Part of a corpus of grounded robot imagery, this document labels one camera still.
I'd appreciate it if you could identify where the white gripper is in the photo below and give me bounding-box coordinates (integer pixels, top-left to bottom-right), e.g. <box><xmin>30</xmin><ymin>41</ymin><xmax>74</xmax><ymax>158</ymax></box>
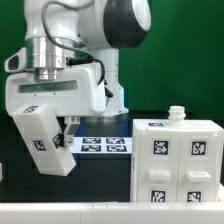
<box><xmin>5</xmin><ymin>63</ymin><xmax>106</xmax><ymax>146</ymax></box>

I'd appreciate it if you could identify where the long white cabinet top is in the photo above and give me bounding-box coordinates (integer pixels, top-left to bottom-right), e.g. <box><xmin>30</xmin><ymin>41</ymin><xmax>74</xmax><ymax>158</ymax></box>
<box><xmin>12</xmin><ymin>105</ymin><xmax>76</xmax><ymax>176</ymax></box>

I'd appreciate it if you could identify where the small white cabinet door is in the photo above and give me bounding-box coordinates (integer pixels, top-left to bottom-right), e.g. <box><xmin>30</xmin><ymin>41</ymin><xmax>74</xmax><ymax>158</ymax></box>
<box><xmin>137</xmin><ymin>135</ymin><xmax>180</xmax><ymax>203</ymax></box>

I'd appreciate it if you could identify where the white cabinet body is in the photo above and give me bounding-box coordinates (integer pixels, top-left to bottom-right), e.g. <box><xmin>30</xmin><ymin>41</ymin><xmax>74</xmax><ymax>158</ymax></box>
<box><xmin>130</xmin><ymin>106</ymin><xmax>224</xmax><ymax>203</ymax></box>

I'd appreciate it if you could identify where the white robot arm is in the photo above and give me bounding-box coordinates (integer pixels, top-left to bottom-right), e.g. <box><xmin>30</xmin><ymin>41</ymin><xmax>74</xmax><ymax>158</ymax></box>
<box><xmin>4</xmin><ymin>0</ymin><xmax>151</xmax><ymax>150</ymax></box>

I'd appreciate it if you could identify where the white base tag plate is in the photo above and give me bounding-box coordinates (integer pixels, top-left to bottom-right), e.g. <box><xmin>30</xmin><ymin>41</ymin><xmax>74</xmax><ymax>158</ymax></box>
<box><xmin>70</xmin><ymin>137</ymin><xmax>132</xmax><ymax>154</ymax></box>

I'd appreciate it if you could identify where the white workspace fence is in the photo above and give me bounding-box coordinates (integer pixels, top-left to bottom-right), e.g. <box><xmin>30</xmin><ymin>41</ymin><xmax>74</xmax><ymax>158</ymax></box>
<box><xmin>0</xmin><ymin>163</ymin><xmax>224</xmax><ymax>224</ymax></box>

